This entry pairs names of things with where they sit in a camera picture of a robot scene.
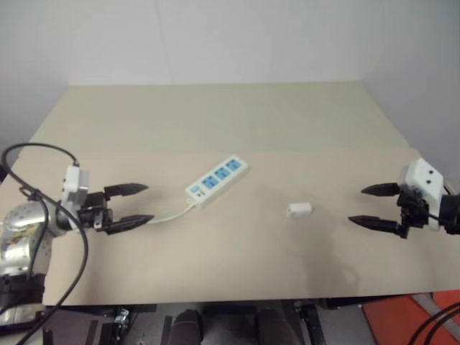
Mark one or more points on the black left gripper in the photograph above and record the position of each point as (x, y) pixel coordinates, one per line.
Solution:
(94, 212)

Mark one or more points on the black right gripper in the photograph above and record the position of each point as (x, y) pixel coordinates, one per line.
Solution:
(413, 212)

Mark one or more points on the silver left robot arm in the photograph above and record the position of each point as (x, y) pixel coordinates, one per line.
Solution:
(21, 233)

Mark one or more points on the white plug adapter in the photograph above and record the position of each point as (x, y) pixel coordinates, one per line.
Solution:
(299, 210)

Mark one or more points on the white power strip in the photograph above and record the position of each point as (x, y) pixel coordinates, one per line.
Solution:
(217, 179)

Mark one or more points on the orange red floor object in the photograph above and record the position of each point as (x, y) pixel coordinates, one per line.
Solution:
(395, 323)

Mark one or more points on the dark rounded shape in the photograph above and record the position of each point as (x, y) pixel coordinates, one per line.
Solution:
(187, 328)

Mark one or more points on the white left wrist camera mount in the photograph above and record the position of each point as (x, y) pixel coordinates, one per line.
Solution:
(73, 183)

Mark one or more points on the black table frame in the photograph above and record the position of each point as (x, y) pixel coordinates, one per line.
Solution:
(143, 309)

